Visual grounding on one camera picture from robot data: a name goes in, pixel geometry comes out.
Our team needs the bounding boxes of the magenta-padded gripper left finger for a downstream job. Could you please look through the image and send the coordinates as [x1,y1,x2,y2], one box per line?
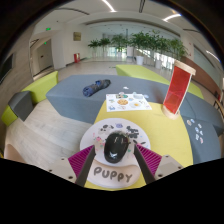
[47,144,97,188]

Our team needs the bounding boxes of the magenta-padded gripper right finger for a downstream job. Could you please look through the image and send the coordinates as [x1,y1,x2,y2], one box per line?
[132,143,185,186]

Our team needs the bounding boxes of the black computer mouse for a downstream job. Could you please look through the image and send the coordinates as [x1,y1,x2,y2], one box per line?
[103,131,132,164]

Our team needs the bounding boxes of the round white printed mouse pad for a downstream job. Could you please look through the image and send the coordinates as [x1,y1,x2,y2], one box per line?
[79,117,152,190]

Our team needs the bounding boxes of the wide grey upholstered bench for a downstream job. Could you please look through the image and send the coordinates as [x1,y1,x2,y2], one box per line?
[181,115,224,165]

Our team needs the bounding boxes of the long grey upholstered bench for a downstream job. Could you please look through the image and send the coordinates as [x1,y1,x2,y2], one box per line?
[45,73,174,125]

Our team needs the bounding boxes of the white printed sticker sheet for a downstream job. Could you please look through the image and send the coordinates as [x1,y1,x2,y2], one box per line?
[105,93,153,112]

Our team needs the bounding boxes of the dark grey upholstered block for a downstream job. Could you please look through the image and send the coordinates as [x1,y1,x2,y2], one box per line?
[7,90,34,123]

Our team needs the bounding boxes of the short lime green bench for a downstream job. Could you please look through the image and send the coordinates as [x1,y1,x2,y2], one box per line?
[188,80,205,100]

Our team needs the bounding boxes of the lime green upholstered bench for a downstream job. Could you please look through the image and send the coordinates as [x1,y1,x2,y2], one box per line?
[0,70,60,127]

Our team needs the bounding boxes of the dark blue folded umbrella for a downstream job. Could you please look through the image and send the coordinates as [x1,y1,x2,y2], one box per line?
[82,78,112,98]

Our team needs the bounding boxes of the long lime green bench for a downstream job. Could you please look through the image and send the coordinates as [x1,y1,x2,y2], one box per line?
[115,64,171,86]

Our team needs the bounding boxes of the row of potted green plants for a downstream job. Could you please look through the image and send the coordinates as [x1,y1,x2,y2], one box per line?
[87,29,188,70]

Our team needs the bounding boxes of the ceiling strip lights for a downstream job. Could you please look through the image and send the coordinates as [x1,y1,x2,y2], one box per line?
[101,0,221,64]

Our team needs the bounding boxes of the black wall screen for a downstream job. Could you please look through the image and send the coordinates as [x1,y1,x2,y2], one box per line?
[0,54,14,83]

